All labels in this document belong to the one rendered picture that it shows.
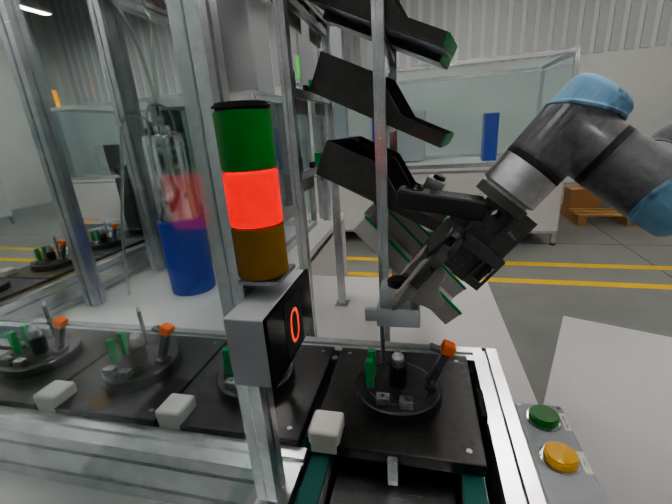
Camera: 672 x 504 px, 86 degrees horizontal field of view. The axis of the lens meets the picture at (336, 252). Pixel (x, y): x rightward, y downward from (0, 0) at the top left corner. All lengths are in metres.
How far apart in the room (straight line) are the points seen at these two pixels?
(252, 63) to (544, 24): 8.02
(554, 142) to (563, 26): 8.92
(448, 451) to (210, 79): 0.52
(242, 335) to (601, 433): 0.67
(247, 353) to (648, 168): 0.44
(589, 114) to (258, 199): 0.36
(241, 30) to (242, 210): 1.46
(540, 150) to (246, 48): 1.42
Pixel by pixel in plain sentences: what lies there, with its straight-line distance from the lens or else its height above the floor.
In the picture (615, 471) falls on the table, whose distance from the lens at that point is 0.79.
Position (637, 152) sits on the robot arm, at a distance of 0.49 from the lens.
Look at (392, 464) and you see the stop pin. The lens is 0.56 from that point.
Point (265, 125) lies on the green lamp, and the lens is 0.33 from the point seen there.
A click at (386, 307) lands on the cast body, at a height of 1.14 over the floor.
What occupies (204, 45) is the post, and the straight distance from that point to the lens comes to 0.35.
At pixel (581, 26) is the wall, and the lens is 9.47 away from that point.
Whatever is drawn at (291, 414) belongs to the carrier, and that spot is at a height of 0.97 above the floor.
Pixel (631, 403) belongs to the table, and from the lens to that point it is 0.94.
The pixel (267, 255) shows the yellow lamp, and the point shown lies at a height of 1.28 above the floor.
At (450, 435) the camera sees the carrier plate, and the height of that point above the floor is 0.97.
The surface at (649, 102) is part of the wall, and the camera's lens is 9.79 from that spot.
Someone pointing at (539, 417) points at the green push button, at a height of 0.97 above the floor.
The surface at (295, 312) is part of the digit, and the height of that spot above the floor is 1.21.
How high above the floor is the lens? 1.39
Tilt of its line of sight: 18 degrees down
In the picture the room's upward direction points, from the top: 4 degrees counter-clockwise
